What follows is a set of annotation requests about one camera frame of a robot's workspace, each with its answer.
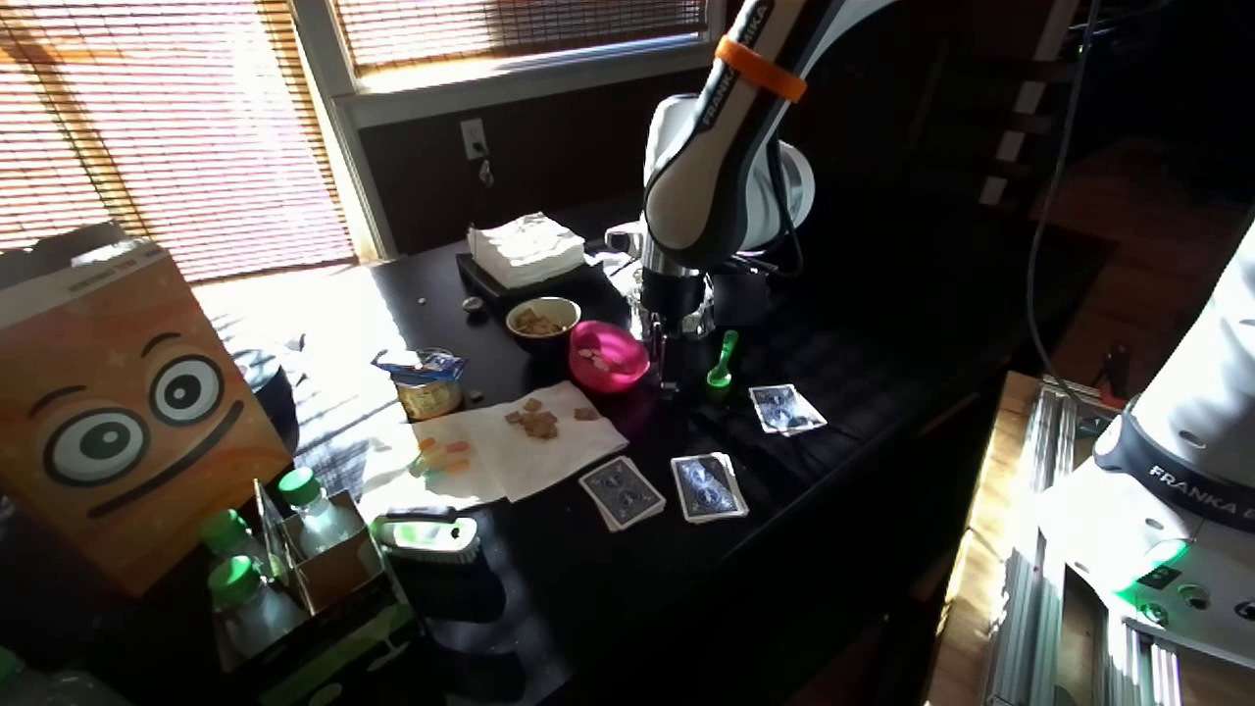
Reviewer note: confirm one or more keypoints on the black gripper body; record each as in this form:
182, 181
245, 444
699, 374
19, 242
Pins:
677, 305

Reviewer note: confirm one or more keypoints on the pink plastic bowl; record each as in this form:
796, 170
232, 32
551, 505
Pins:
606, 359

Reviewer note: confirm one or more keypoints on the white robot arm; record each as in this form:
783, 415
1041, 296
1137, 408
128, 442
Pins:
716, 173

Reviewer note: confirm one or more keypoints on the white bowl of cereal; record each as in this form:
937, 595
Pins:
542, 321

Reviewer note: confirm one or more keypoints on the green plastic spoon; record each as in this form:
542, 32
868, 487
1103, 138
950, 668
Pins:
718, 374

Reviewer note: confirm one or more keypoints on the black tray under napkins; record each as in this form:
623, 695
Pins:
500, 296

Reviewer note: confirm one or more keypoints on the blue playing card deck right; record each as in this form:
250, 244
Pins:
783, 408

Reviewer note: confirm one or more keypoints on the blue playing card deck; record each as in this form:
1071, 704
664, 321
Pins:
783, 408
708, 487

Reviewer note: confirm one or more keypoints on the blue playing card deck middle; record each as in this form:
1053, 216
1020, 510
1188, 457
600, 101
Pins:
708, 487

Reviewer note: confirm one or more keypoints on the blue playing card left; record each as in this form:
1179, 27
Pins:
623, 492

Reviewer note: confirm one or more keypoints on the white paper napkin with cereal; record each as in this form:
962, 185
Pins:
518, 449

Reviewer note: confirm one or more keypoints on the white green small device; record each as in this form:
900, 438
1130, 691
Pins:
428, 540

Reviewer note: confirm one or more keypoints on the green lid glass bottle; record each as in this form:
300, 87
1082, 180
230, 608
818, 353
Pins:
333, 540

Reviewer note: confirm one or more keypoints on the orange smiley face box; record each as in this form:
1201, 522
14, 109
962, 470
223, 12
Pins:
124, 419

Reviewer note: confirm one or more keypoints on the wall power outlet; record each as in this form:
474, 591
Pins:
475, 151

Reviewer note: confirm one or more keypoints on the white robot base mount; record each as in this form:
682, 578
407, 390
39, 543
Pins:
1179, 604

